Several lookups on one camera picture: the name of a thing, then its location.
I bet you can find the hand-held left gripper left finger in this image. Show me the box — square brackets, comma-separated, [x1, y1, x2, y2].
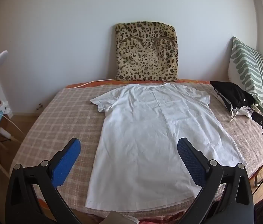
[5, 138, 82, 224]

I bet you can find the green striped pillow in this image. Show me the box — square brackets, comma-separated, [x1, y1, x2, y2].
[227, 37, 263, 122]

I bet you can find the white garment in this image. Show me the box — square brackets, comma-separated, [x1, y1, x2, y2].
[215, 91, 260, 118]

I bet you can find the leopard print cushion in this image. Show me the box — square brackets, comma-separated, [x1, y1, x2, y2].
[115, 21, 179, 82]

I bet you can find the white lamp cable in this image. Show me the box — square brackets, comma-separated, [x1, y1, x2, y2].
[0, 112, 26, 143]

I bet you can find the plaid blanket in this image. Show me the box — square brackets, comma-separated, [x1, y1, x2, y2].
[10, 82, 263, 217]

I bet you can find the white t-shirt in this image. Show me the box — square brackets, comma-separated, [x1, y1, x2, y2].
[85, 83, 247, 211]

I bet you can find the white clip lamp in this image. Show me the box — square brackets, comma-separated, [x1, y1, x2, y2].
[0, 51, 14, 116]

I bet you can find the black garment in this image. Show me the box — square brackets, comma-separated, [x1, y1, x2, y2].
[209, 81, 256, 110]

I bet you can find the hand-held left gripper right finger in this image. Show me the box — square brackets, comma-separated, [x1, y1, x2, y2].
[177, 137, 254, 224]

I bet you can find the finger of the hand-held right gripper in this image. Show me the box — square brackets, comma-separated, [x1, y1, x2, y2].
[251, 112, 263, 131]

